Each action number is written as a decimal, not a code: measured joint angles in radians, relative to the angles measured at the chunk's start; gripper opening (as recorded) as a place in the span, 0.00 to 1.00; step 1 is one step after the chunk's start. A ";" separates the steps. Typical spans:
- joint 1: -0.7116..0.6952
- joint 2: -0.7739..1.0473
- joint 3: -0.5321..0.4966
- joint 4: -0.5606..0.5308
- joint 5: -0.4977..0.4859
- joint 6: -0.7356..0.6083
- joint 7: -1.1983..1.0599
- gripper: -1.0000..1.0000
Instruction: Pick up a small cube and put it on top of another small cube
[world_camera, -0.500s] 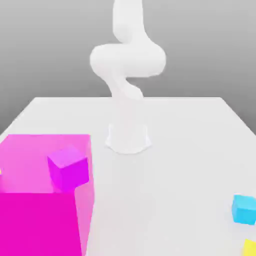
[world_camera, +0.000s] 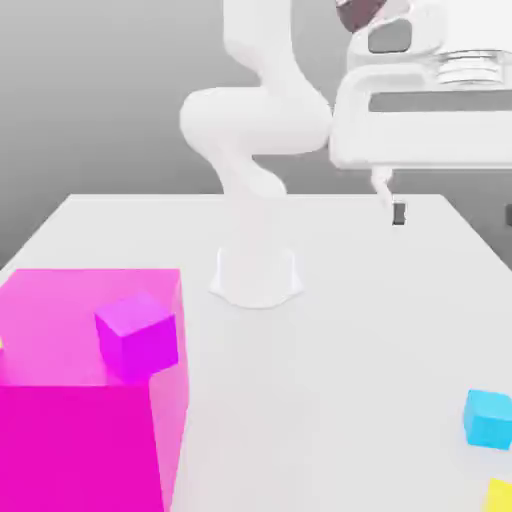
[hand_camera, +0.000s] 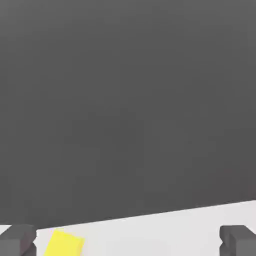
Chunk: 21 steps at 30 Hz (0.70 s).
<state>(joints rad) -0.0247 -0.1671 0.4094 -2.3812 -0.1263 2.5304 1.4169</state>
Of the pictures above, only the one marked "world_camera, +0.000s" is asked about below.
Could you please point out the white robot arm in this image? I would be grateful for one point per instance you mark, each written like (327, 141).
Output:
(256, 120)

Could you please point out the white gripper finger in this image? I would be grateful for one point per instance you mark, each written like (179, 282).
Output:
(383, 184)
(509, 214)

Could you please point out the small yellow cube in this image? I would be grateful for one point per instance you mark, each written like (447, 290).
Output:
(500, 496)

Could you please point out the small cyan cube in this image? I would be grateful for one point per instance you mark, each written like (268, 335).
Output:
(490, 420)

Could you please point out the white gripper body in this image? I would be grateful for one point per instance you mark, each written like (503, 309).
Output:
(420, 136)

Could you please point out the small purple cube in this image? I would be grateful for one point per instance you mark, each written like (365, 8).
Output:
(136, 344)

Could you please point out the large magenta box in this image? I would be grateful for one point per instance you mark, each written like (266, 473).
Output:
(60, 440)

